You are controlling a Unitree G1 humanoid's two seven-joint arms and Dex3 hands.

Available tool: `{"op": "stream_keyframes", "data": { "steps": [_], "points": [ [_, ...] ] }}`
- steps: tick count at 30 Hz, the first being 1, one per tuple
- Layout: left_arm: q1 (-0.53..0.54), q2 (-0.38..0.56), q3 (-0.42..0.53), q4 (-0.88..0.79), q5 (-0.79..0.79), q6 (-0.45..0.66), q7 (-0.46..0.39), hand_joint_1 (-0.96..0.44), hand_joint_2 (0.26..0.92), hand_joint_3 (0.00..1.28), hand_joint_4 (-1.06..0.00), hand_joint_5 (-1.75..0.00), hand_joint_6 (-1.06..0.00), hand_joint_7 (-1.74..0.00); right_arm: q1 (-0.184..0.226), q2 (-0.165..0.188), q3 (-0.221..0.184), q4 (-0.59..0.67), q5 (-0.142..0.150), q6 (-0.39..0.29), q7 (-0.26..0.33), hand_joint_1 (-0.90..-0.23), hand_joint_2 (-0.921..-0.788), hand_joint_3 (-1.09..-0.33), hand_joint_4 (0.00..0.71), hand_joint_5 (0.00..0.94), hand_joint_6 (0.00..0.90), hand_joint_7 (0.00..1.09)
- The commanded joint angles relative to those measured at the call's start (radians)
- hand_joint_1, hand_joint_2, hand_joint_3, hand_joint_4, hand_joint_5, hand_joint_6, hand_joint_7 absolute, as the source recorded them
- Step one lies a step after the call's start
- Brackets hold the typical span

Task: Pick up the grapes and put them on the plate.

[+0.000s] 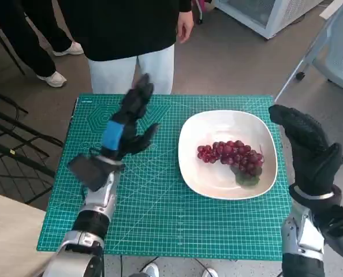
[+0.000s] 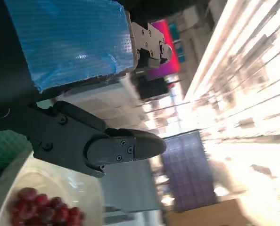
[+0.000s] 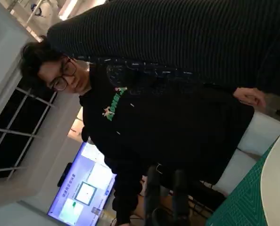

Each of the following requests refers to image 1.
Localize red toy grape bunch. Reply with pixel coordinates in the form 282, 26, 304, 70
196, 140, 265, 187

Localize white cabinet with glass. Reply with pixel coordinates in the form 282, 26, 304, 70
214, 0, 324, 40

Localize black wire rack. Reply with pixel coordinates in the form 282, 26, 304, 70
0, 85, 64, 203

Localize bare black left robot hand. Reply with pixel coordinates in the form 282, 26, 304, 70
100, 73, 160, 161

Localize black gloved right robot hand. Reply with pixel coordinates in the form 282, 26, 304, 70
268, 104, 343, 197

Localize green cutting mat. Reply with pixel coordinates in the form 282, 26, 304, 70
36, 92, 293, 262

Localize pink office chair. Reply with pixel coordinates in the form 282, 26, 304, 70
193, 0, 215, 25

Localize beige flat board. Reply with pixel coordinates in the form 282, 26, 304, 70
320, 0, 343, 20

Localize white square plate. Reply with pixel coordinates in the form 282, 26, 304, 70
177, 109, 278, 200

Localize person's hand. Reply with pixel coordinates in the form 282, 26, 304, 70
176, 11, 195, 44

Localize person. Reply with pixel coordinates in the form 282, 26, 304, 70
0, 0, 84, 88
58, 0, 195, 95

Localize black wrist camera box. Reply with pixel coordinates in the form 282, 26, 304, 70
315, 206, 343, 260
66, 154, 111, 193

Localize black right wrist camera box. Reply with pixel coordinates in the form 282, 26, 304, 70
315, 206, 343, 260

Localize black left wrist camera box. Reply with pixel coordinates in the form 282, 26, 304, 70
66, 154, 111, 193

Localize light wooden desk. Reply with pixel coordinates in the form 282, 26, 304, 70
0, 190, 59, 277

